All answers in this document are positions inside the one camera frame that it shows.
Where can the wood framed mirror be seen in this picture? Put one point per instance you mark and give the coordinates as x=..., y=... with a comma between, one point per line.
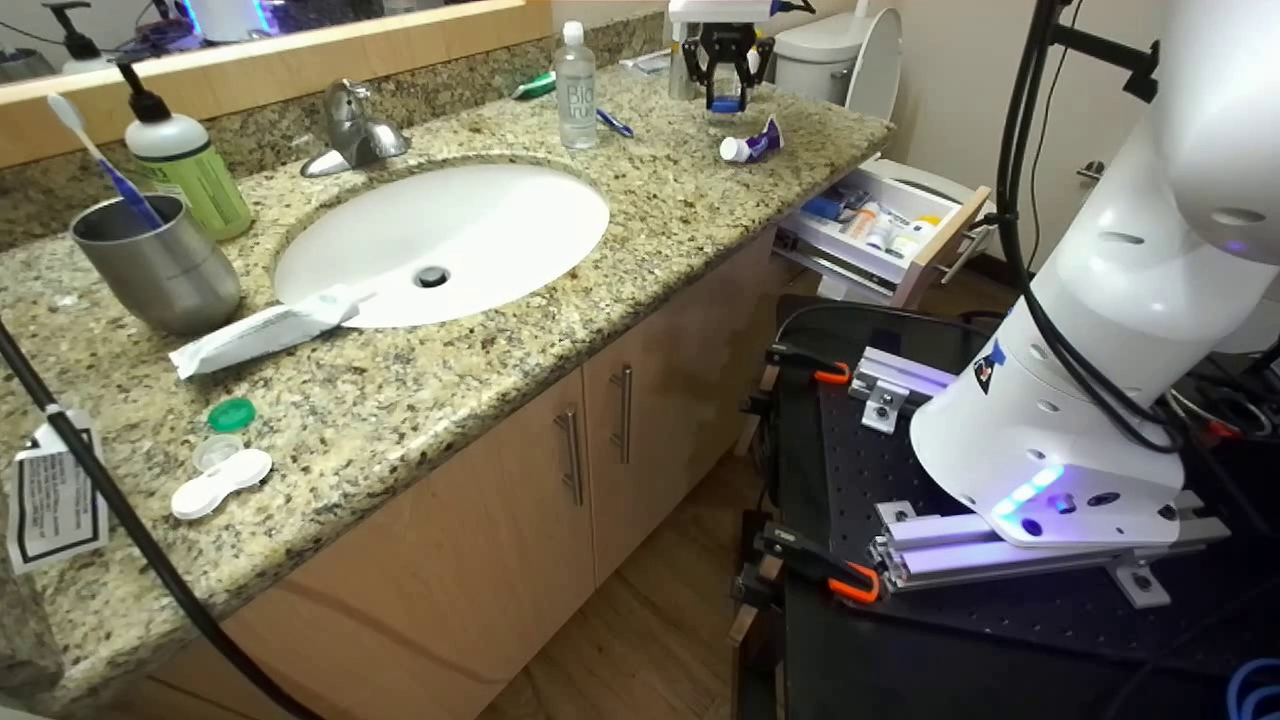
x=260, y=73

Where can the purple toothpaste tube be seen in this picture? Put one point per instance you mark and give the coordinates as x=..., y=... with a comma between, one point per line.
x=754, y=148

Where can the white toothpaste tube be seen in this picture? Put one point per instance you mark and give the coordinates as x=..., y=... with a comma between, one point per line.
x=264, y=332

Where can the green round cap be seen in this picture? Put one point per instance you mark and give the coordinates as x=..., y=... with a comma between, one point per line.
x=229, y=412

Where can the wooden vanity cabinet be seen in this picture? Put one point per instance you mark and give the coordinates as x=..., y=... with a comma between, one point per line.
x=447, y=502

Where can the green soap dispenser bottle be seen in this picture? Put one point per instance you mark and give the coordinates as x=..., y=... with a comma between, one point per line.
x=181, y=156

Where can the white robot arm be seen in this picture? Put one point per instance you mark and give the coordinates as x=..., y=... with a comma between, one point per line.
x=1052, y=434

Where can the blue white toothbrush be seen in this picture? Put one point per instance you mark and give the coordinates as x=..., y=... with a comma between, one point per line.
x=123, y=184

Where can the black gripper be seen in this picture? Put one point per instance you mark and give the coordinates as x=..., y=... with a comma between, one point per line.
x=725, y=46

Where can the white sink basin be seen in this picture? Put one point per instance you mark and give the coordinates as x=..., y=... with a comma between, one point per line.
x=450, y=242

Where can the white toilet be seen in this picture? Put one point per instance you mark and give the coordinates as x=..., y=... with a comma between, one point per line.
x=849, y=59

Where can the white paper tag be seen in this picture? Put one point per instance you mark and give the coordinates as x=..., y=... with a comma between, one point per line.
x=52, y=507

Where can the blue razor on counter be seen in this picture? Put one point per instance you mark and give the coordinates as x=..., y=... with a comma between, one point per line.
x=615, y=127

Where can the open white drawer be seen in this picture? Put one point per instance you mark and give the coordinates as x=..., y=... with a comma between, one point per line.
x=887, y=234

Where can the grey metal cup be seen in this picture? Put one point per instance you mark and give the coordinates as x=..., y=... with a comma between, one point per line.
x=170, y=278

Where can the white contact lens case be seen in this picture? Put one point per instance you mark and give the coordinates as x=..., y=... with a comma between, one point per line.
x=208, y=488

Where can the clear plastic bottle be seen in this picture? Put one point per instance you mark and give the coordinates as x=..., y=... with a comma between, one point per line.
x=576, y=90

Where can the chrome faucet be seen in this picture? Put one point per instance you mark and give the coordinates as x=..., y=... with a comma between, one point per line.
x=355, y=139

